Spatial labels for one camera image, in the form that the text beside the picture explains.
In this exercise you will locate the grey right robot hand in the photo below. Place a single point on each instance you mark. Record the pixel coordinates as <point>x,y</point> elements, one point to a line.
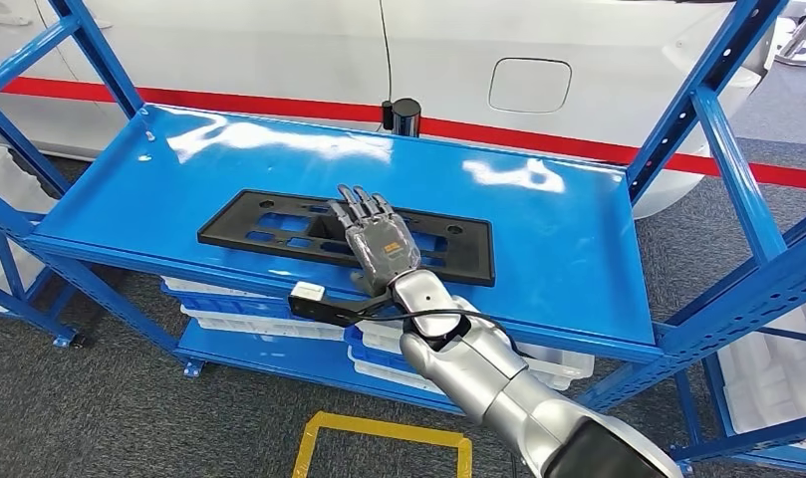
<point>383,247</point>

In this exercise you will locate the black plastic panel part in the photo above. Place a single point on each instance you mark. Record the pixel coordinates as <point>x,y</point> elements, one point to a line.
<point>244,247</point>

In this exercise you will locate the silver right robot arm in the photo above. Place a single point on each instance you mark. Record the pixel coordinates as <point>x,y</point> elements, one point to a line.
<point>482,376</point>

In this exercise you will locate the blue metal shelf rack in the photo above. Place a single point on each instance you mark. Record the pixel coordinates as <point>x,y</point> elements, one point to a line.
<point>561,251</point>
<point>26,311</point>
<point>746,439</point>

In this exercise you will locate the blue plastic bin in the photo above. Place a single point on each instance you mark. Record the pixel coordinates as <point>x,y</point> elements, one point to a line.
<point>376,356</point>
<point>231,305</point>

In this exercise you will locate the translucent white plastic bin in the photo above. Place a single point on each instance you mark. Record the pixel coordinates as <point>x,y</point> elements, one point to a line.
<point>389,379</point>
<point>257,326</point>
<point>772,412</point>
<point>779,356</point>
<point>561,363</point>
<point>204,289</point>
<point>10,179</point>

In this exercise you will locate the white car body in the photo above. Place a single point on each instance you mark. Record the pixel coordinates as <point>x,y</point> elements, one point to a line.
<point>244,39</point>

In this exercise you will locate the white stand base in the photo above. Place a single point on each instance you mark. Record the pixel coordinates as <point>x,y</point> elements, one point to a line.
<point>802,56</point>

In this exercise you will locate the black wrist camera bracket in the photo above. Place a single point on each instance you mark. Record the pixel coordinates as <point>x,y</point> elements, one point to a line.
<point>336,313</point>

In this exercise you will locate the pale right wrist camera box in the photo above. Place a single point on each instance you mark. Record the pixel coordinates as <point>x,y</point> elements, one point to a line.
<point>307,291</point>

